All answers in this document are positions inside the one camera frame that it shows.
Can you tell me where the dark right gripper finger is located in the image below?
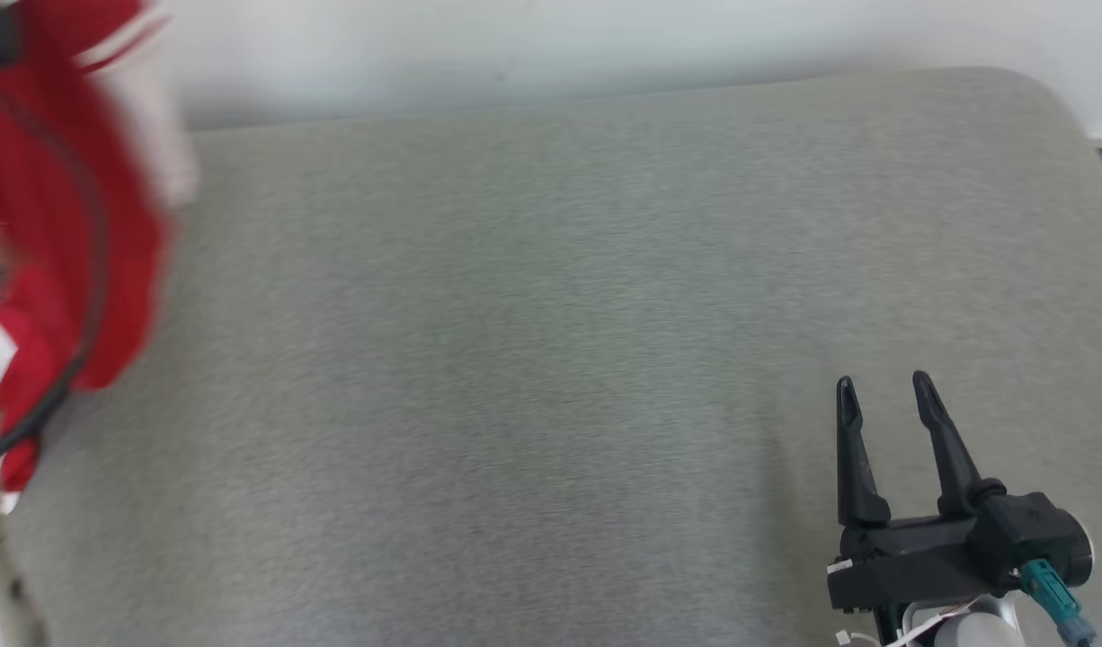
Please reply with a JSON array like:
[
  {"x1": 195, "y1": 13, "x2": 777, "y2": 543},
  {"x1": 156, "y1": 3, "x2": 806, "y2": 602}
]
[
  {"x1": 836, "y1": 376, "x2": 892, "y2": 529},
  {"x1": 911, "y1": 370, "x2": 1007, "y2": 517}
]

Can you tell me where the grey fabric sofa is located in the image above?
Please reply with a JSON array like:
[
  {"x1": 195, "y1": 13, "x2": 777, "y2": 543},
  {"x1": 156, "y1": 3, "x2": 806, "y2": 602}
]
[{"x1": 0, "y1": 65, "x2": 1102, "y2": 647}]

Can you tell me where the teal camera cable connector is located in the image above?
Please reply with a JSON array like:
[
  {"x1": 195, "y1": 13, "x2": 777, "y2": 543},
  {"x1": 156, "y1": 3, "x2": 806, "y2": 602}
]
[{"x1": 1017, "y1": 559, "x2": 1098, "y2": 647}]

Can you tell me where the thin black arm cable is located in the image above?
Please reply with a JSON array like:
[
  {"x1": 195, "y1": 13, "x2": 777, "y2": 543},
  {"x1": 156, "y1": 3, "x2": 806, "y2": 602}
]
[{"x1": 0, "y1": 81, "x2": 110, "y2": 473}]

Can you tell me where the red white-sleeved jersey shirt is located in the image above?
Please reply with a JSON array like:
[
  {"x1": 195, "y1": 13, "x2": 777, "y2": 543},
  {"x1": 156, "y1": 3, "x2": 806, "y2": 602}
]
[{"x1": 0, "y1": 0, "x2": 200, "y2": 515}]

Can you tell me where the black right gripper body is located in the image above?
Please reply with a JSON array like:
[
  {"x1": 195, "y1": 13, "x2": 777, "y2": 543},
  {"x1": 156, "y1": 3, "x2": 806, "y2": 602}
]
[{"x1": 825, "y1": 512, "x2": 1024, "y2": 641}]

